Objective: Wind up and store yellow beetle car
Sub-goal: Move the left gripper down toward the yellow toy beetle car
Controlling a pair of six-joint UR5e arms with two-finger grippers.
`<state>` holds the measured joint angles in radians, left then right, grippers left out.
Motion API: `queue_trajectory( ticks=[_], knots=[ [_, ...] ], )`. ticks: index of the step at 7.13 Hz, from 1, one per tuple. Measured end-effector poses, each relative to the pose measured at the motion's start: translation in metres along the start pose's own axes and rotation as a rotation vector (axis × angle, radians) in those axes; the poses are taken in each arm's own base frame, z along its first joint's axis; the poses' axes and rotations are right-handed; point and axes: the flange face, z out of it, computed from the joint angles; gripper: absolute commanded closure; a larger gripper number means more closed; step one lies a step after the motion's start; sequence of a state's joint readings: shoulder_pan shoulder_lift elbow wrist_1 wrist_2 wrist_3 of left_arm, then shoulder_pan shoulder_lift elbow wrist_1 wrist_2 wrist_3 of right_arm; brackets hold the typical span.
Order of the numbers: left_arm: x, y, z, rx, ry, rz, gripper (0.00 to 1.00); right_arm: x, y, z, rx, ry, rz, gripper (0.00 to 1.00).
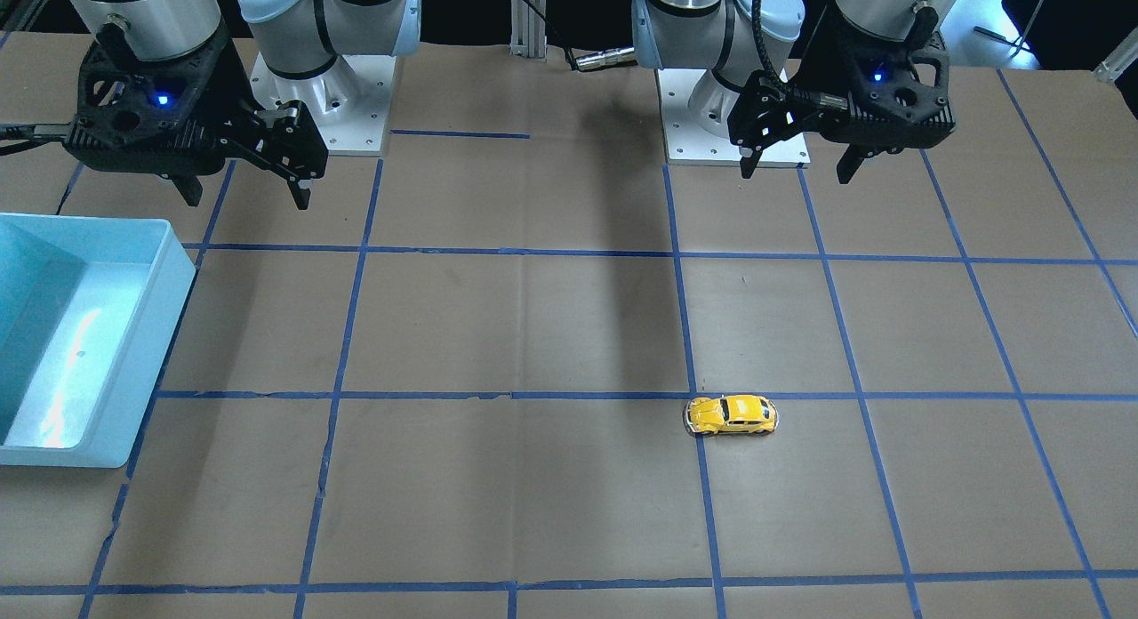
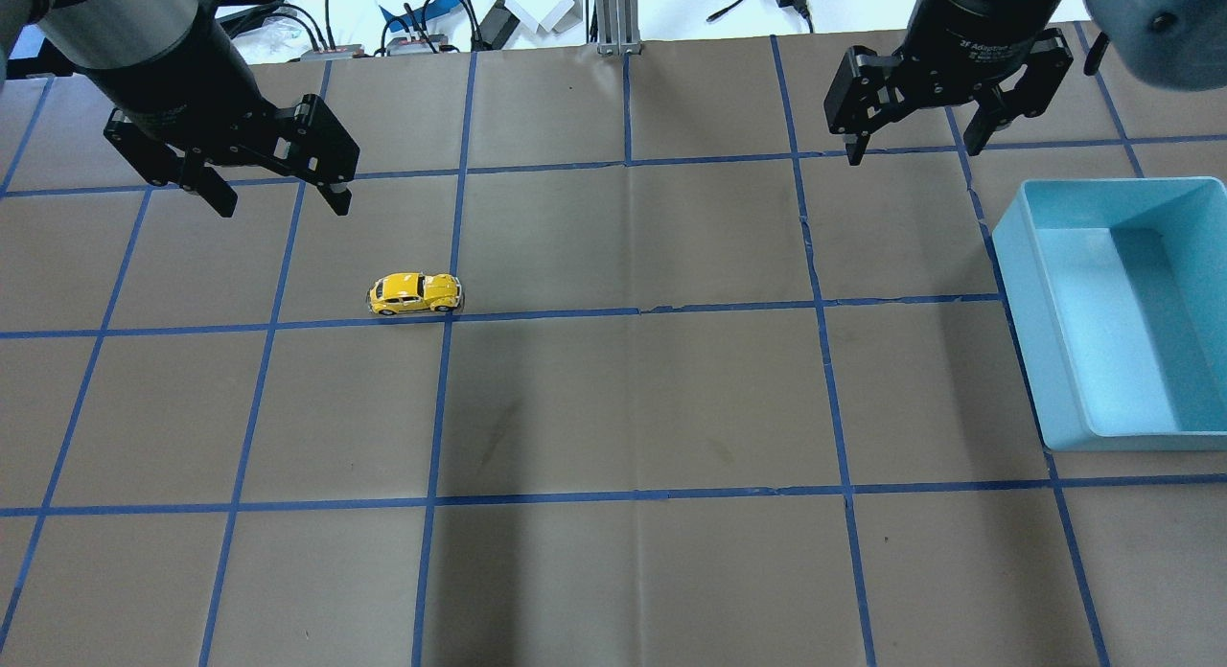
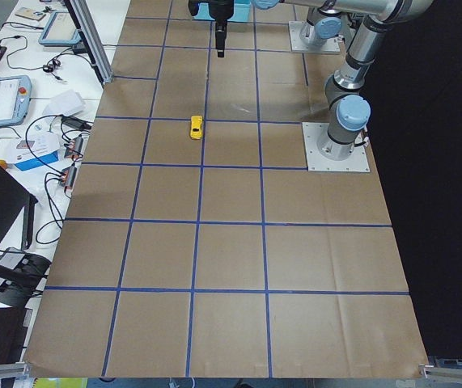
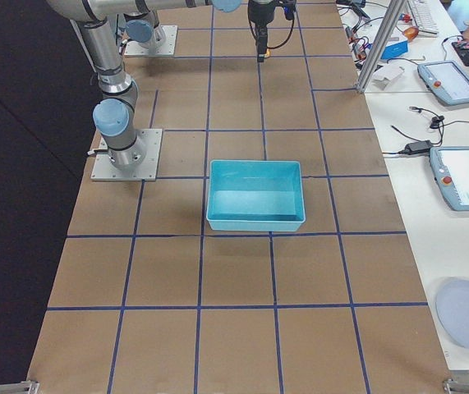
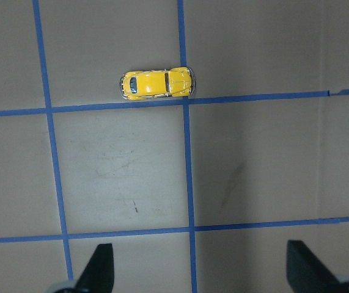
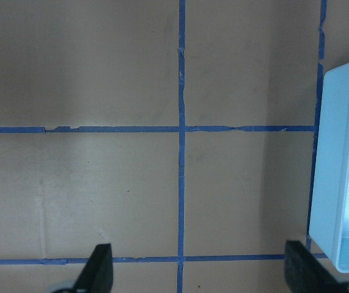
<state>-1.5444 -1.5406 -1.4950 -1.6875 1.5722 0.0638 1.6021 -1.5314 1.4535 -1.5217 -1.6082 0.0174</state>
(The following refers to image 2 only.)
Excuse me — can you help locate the red usb hub far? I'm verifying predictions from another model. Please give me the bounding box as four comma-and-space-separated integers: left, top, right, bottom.
382, 34, 454, 56

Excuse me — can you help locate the white folded paper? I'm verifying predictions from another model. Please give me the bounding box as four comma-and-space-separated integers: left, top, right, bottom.
506, 0, 587, 34

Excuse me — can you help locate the blue and white box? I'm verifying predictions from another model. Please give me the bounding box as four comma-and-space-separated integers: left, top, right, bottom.
374, 0, 479, 40

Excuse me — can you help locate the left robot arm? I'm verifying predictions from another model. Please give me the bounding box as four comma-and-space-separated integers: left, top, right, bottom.
2, 0, 360, 218

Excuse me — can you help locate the red usb hub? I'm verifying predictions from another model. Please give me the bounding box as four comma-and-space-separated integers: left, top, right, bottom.
382, 34, 454, 56
298, 44, 367, 61

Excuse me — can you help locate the yellow beetle toy car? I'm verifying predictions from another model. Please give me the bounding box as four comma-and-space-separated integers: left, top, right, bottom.
364, 271, 465, 316

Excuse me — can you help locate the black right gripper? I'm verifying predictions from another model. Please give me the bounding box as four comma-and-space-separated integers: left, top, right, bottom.
825, 5, 1074, 166

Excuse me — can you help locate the light blue plastic bin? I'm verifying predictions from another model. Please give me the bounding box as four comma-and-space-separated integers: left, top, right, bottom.
993, 177, 1226, 451

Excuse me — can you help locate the aluminium frame post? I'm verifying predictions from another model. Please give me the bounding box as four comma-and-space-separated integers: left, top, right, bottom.
591, 0, 640, 56

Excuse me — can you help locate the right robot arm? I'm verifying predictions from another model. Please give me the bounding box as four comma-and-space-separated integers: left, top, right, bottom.
823, 0, 1226, 166

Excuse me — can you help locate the black power adapter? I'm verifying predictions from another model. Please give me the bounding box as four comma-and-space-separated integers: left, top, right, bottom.
474, 0, 521, 51

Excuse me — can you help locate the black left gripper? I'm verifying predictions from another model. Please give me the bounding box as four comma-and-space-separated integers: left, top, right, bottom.
104, 67, 360, 219

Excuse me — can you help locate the red usb hub near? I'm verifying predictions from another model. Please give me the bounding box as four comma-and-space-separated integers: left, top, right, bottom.
298, 44, 367, 61

